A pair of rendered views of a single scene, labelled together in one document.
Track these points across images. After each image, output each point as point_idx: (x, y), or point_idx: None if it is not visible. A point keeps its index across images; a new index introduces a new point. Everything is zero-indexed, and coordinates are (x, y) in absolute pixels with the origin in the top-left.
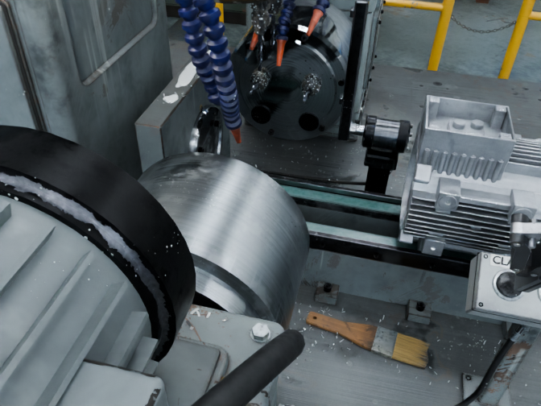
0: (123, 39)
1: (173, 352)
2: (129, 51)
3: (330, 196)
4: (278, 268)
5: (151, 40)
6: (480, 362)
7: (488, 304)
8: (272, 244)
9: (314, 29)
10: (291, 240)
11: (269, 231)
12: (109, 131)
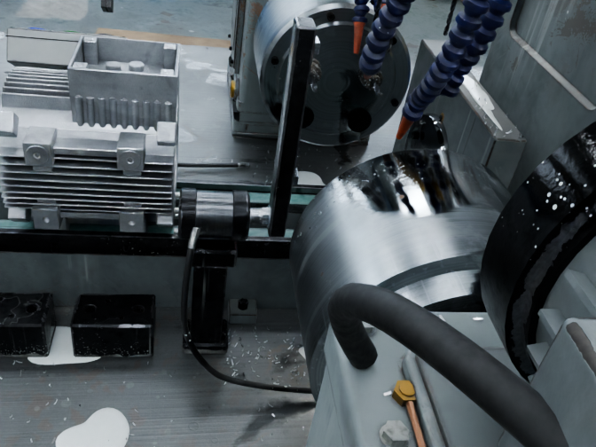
0: (560, 63)
1: None
2: (548, 75)
3: (265, 235)
4: (270, 11)
5: (574, 115)
6: None
7: None
8: (279, 5)
9: (389, 156)
10: (270, 25)
11: (285, 4)
12: (497, 104)
